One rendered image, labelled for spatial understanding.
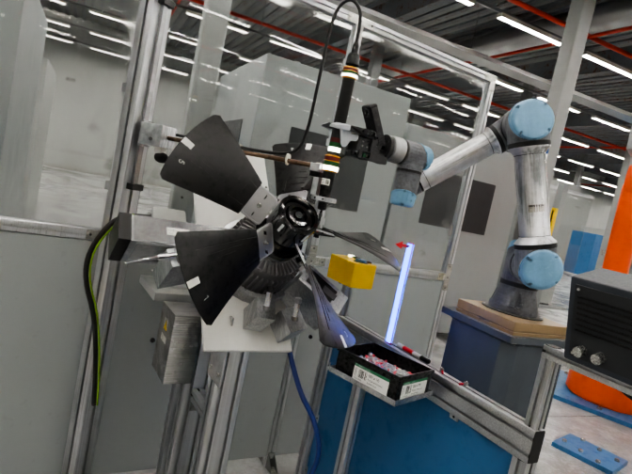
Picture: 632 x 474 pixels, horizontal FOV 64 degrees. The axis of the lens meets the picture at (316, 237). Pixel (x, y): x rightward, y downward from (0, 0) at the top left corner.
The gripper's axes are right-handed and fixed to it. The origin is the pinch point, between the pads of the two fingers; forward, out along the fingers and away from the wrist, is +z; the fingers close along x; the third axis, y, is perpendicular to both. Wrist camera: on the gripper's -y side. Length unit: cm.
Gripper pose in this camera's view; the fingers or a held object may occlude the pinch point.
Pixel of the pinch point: (330, 123)
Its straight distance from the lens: 140.1
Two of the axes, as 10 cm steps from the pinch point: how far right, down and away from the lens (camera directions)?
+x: -4.7, -1.8, 8.7
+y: -2.1, 9.7, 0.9
